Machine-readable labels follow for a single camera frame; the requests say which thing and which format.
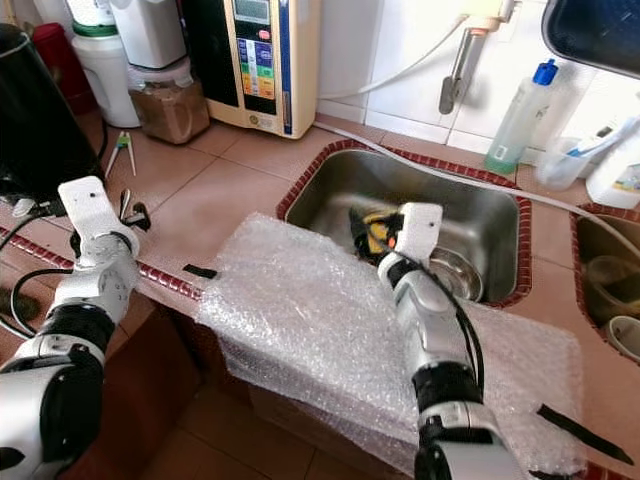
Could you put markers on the red canister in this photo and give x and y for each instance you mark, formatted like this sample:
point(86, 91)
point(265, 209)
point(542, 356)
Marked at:
point(60, 60)

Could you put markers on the black electric kettle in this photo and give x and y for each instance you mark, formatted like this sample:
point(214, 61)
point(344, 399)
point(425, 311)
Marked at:
point(40, 120)

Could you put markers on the dark blue pan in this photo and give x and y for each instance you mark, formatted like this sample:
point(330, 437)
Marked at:
point(595, 30)

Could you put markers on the grey ceramic cup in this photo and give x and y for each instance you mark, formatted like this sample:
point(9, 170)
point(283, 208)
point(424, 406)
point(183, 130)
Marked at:
point(628, 335)

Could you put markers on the white blue brush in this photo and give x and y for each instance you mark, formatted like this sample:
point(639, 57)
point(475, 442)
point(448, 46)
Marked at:
point(595, 145)

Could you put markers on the beige metal wall faucet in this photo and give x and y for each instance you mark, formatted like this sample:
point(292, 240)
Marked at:
point(460, 60)

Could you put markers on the white detergent bottle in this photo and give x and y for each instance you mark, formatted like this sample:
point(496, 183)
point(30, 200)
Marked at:
point(620, 180)

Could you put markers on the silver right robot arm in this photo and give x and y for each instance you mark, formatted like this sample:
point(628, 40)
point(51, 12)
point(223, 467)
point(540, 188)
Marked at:
point(435, 340)

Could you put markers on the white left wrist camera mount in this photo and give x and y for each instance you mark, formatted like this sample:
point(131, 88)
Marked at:
point(95, 205)

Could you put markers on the metal spoon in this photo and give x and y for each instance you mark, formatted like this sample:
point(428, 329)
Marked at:
point(126, 200)

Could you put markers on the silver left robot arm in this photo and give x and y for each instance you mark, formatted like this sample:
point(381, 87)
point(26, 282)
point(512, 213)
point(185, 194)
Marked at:
point(70, 360)

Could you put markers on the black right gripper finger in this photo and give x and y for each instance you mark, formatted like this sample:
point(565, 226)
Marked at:
point(360, 232)

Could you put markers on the long black tape strip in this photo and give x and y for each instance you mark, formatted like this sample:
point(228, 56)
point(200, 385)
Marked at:
point(585, 432)

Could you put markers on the clear soap bottle blue cap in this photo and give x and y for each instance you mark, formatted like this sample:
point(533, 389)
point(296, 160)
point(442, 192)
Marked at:
point(520, 120)

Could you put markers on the white jug green lid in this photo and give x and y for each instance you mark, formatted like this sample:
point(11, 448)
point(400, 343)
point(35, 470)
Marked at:
point(105, 75)

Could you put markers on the stainless steel bowl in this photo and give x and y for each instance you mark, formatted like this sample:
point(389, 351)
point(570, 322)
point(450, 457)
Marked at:
point(455, 275)

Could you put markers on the small steel side sink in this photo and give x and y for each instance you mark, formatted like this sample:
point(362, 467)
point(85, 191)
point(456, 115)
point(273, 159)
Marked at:
point(600, 240)

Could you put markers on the clear plastic cup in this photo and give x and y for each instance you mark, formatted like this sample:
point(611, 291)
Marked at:
point(565, 165)

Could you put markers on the green bowl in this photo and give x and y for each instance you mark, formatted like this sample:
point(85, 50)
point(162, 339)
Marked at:
point(615, 280)

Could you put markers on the white plastic appliance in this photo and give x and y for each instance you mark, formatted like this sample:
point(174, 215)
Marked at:
point(148, 30)

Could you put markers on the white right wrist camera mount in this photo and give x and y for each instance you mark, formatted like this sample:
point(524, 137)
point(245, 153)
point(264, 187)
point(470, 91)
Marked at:
point(418, 228)

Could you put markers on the short black tape piece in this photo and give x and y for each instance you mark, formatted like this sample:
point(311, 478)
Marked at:
point(200, 271)

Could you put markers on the clear jar brown powder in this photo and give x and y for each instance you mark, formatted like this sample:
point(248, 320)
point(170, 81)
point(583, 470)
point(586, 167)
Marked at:
point(170, 108)

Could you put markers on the clear bubble wrap sheet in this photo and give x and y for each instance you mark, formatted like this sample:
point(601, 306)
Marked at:
point(320, 340)

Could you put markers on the beige black water ionizer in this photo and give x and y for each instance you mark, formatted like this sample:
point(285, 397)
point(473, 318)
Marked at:
point(275, 60)

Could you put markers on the large stainless steel sink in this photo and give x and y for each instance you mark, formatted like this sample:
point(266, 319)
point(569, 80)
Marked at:
point(330, 195)

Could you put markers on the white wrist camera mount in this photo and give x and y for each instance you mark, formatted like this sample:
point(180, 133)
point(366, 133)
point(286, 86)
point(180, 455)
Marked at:
point(418, 228)
point(95, 205)

